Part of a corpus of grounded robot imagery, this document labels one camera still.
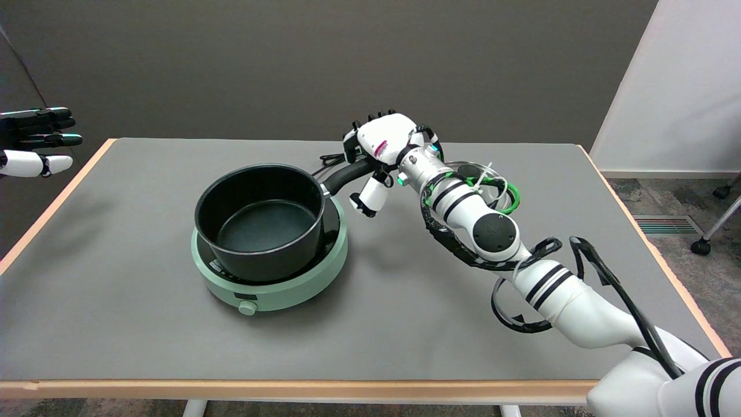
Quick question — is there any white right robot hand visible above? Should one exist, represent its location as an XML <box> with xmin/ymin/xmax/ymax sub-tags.
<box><xmin>343</xmin><ymin>110</ymin><xmax>443</xmax><ymax>218</ymax></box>

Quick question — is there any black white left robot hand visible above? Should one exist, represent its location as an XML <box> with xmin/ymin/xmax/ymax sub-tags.
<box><xmin>0</xmin><ymin>107</ymin><xmax>83</xmax><ymax>179</ymax></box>

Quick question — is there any black soup pot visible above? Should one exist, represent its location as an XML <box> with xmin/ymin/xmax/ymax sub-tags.
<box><xmin>195</xmin><ymin>159</ymin><xmax>377</xmax><ymax>283</ymax></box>

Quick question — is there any glass pot lid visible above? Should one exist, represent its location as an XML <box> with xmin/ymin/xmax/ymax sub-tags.
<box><xmin>443</xmin><ymin>161</ymin><xmax>519</xmax><ymax>215</ymax></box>

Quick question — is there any mint green induction cooker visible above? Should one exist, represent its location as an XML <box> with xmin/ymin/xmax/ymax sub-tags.
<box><xmin>190</xmin><ymin>197</ymin><xmax>349</xmax><ymax>317</ymax></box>

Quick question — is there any floor air vent grille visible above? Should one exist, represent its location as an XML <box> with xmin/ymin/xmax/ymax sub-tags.
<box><xmin>633</xmin><ymin>215</ymin><xmax>704</xmax><ymax>236</ymax></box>

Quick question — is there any office chair wheeled base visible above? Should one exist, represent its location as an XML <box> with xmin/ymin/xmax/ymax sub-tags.
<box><xmin>691</xmin><ymin>174</ymin><xmax>741</xmax><ymax>257</ymax></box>

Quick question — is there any black cooker power cord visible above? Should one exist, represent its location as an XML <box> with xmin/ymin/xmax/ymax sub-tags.
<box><xmin>311</xmin><ymin>152</ymin><xmax>348</xmax><ymax>176</ymax></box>

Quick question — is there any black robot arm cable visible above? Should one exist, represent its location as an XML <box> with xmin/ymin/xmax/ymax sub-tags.
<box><xmin>414</xmin><ymin>125</ymin><xmax>684</xmax><ymax>380</ymax></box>

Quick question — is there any green robot arm cable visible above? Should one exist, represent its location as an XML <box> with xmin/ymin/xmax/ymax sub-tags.
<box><xmin>425</xmin><ymin>148</ymin><xmax>520</xmax><ymax>215</ymax></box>

